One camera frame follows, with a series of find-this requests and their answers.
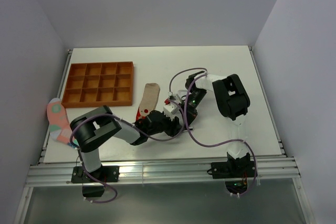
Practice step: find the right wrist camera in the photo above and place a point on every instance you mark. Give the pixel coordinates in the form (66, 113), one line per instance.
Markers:
(175, 97)

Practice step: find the beige red reindeer sock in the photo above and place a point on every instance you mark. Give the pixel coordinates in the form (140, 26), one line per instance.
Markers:
(149, 100)

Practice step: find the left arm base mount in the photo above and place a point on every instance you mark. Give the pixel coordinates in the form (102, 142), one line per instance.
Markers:
(106, 174)

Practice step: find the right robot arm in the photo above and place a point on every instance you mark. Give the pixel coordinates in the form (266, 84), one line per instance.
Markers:
(232, 102)

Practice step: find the aluminium frame rail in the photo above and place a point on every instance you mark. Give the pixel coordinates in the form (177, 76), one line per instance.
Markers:
(165, 171)

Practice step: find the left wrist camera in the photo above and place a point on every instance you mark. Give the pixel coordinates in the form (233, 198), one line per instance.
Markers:
(170, 110)

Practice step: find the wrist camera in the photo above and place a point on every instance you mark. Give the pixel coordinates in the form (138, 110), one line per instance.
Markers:
(170, 110)
(175, 97)

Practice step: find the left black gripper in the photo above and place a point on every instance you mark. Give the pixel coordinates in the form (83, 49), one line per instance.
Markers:
(175, 128)

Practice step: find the pink patterned sock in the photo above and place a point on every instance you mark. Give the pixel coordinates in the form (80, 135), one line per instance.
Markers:
(59, 127)

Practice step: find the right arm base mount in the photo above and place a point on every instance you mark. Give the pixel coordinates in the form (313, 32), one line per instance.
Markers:
(240, 169)

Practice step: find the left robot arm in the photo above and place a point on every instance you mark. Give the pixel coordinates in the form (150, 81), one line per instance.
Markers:
(94, 128)

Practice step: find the orange compartment tray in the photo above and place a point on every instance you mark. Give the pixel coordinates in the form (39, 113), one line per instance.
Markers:
(91, 85)

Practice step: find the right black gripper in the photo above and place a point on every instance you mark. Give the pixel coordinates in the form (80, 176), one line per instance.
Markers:
(190, 114)

